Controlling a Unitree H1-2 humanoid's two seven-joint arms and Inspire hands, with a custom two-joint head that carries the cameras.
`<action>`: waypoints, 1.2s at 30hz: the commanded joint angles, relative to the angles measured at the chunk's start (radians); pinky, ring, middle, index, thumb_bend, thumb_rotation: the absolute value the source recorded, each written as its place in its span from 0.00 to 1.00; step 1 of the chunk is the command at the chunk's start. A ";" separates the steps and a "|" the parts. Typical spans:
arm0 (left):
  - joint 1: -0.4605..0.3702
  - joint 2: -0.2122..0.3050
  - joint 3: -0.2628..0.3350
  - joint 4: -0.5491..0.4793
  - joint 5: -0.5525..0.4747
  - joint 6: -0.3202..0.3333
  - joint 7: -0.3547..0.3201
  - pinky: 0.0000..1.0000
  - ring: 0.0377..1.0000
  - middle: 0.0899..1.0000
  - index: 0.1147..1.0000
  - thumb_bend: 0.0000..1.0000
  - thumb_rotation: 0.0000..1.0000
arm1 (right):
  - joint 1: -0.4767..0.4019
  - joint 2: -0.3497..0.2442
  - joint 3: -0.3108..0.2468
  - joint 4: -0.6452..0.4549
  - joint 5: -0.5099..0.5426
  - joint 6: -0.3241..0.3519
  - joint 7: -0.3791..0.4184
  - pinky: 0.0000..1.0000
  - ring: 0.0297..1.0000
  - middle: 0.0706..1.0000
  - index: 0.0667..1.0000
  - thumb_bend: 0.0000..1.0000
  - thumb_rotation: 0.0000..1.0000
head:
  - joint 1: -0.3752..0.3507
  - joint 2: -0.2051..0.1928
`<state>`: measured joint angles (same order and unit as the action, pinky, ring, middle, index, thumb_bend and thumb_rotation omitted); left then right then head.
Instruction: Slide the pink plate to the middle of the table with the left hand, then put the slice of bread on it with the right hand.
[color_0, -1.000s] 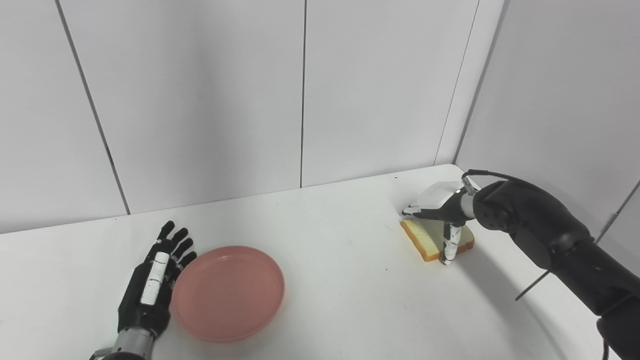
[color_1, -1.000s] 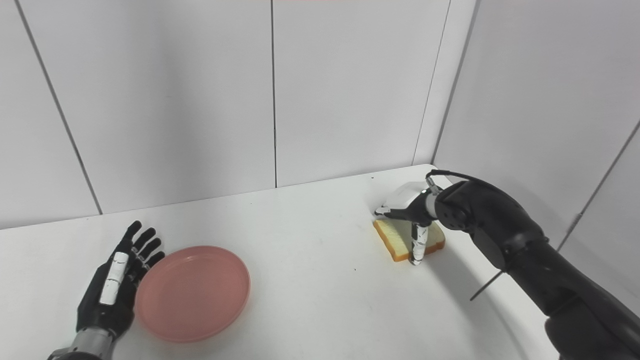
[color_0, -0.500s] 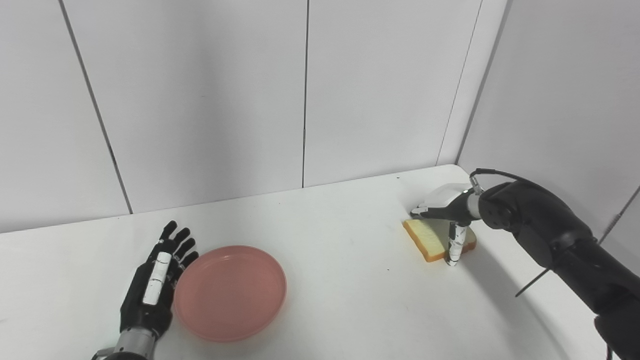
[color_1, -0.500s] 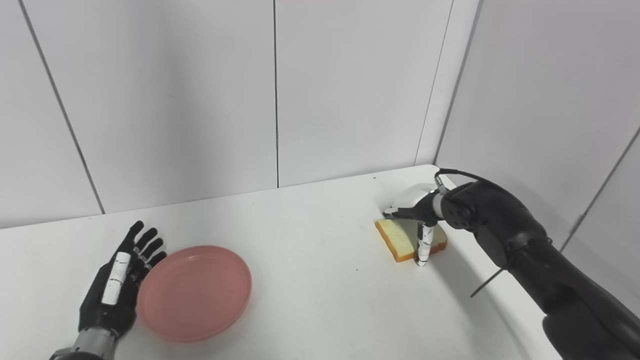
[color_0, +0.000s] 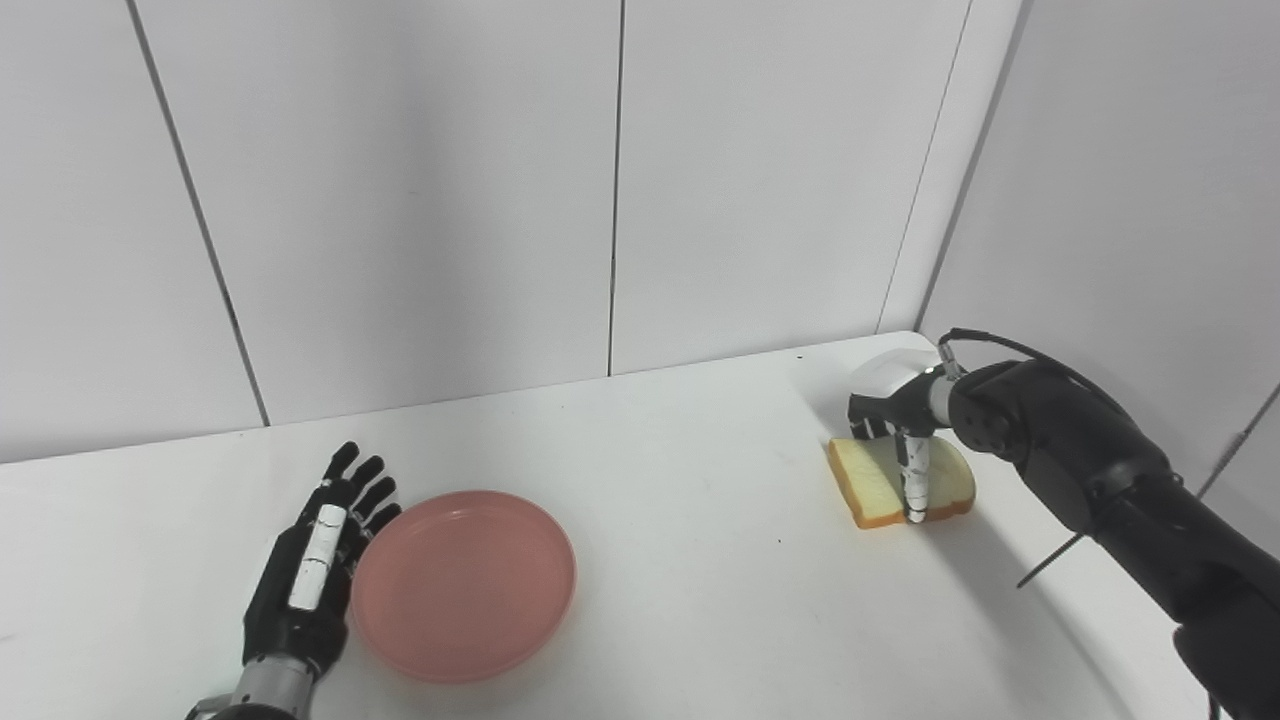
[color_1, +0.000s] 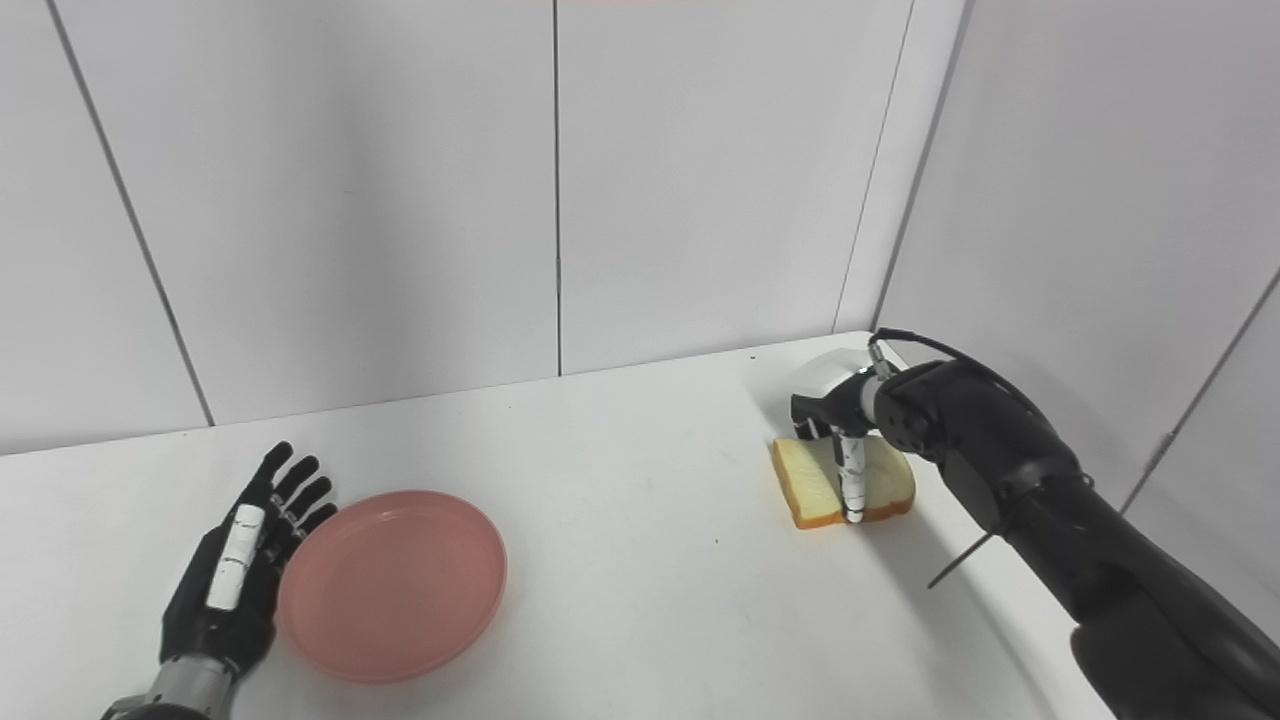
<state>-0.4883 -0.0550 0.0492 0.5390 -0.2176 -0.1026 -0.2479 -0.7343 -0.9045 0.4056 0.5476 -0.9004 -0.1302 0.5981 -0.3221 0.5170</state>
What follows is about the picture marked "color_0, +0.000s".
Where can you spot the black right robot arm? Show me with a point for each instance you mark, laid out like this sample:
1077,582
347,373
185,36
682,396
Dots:
1110,480

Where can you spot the pink round plate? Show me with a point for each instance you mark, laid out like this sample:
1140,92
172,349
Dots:
463,587

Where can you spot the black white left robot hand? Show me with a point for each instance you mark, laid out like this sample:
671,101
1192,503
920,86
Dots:
300,580

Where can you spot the slice of white bread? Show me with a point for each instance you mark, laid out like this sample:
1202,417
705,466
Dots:
868,480

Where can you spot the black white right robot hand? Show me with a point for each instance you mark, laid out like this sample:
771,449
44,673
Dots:
900,395

